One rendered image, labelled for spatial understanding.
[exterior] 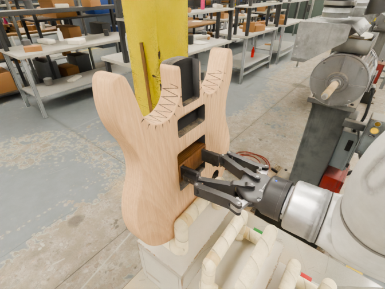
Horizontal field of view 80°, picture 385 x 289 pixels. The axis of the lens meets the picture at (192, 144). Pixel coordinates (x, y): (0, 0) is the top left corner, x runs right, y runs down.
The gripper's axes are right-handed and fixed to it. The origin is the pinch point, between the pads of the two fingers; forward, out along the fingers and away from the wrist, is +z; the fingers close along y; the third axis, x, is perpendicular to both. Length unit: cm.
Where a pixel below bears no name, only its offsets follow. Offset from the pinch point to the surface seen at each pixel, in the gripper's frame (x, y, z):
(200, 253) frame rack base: -21.9, -5.7, -5.1
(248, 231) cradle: -25.7, 9.7, -11.4
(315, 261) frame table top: -39, 21, -30
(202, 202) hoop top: -10.2, -0.6, -2.5
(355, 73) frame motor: -1, 97, -21
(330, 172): -70, 115, -26
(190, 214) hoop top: -10.1, -5.3, -2.4
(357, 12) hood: 21, 134, -12
